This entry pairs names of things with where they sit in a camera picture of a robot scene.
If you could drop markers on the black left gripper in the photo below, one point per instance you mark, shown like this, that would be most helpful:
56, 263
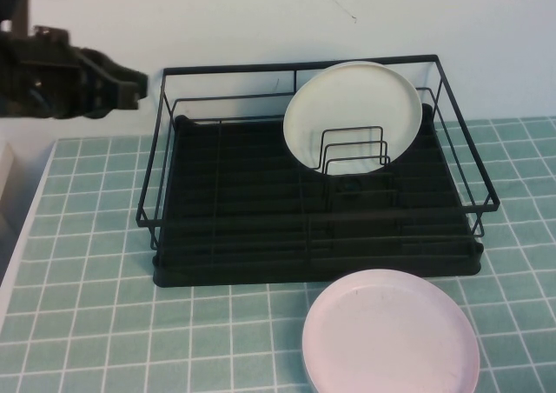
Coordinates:
43, 75

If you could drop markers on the white round plate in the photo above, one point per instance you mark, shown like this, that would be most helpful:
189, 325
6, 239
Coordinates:
347, 106

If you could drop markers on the pink round plate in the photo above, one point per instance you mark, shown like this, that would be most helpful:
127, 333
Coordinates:
391, 336

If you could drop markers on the black plastic drip tray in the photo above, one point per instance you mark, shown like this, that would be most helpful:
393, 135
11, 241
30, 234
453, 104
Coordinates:
243, 184

